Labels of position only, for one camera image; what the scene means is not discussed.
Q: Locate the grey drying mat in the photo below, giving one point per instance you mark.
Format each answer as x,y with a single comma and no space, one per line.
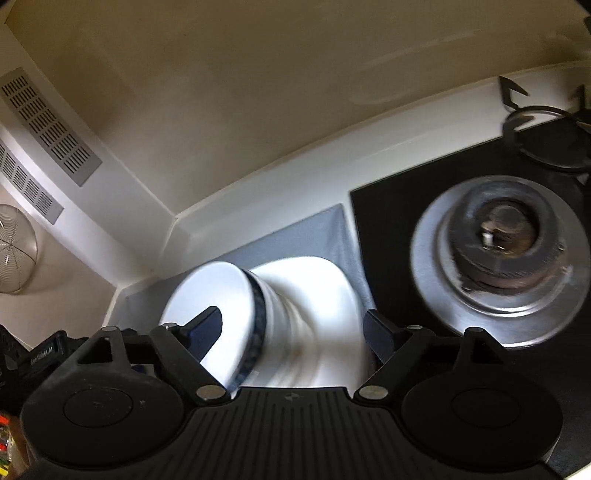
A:
286,240

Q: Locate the small white floral square plate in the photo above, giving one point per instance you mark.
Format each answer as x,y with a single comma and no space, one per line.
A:
323,286

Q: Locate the wide grey vent grille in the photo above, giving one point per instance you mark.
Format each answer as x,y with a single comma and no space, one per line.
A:
51,124

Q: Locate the metal stove burner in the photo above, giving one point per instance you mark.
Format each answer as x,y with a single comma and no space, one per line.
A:
503,244

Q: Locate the white bowl blue pattern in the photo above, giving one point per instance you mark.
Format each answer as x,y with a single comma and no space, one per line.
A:
207,290

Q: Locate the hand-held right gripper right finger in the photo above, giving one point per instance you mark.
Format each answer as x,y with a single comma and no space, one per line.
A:
378,339

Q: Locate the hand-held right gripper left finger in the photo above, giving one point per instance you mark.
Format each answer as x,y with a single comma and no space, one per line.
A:
205,332

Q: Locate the narrow grey vent grille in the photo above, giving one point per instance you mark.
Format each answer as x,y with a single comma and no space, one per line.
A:
27,184

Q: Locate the black pan support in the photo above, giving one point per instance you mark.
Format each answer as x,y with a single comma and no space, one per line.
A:
540,134

